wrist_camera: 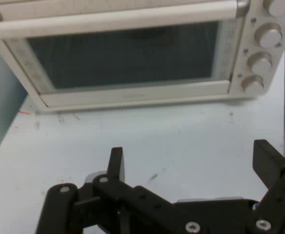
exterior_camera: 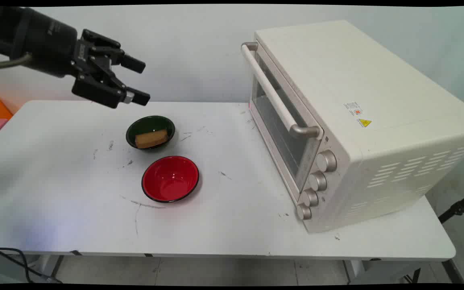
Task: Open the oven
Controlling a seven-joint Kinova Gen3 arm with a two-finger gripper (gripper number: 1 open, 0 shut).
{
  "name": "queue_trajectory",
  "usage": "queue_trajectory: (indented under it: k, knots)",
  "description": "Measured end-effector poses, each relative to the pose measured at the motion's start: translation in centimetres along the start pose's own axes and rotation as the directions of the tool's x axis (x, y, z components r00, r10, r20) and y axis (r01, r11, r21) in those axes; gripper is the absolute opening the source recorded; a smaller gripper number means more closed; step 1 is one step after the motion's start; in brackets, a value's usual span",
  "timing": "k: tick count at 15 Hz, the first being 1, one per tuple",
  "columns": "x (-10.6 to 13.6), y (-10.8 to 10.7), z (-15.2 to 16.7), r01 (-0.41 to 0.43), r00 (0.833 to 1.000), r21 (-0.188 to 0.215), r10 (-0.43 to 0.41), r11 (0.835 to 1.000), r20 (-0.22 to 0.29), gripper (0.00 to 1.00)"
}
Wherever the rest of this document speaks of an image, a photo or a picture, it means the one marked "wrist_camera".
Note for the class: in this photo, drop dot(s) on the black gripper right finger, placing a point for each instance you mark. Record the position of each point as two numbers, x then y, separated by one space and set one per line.
279 195

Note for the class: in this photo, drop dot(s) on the cream toaster oven body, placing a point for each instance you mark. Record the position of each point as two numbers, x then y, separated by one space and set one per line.
248 36

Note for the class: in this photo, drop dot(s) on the silver oven control knob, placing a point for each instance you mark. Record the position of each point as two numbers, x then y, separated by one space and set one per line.
260 64
278 6
253 85
269 36

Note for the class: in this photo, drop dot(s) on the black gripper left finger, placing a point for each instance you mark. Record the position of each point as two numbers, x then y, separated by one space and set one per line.
113 202

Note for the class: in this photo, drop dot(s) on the glass oven door cream frame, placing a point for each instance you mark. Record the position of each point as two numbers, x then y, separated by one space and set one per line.
132 95

